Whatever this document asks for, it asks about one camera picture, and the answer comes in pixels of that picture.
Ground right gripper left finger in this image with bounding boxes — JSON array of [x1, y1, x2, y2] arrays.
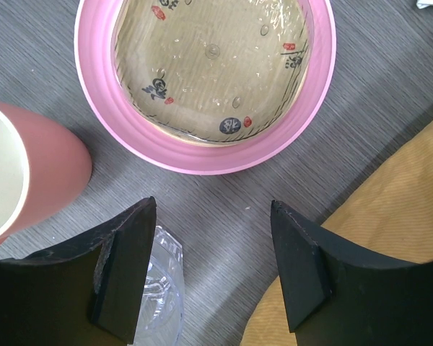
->
[[0, 198, 157, 345]]

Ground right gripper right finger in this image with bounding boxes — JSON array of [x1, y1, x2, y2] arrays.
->
[[271, 201, 433, 345]]

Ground clear glass cup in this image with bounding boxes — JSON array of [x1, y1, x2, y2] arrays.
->
[[134, 226, 185, 346]]

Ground pink mug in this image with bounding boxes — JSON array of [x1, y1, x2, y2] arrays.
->
[[0, 102, 92, 245]]

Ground clear textured glass plate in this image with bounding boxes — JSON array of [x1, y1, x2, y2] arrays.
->
[[113, 0, 310, 143]]

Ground pink plate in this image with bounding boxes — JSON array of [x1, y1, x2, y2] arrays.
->
[[74, 1, 336, 175]]

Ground orange cartoon pillow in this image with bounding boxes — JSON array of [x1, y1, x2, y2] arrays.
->
[[242, 121, 433, 345]]

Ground white printed t-shirt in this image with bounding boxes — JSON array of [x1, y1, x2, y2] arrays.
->
[[416, 0, 433, 9]]

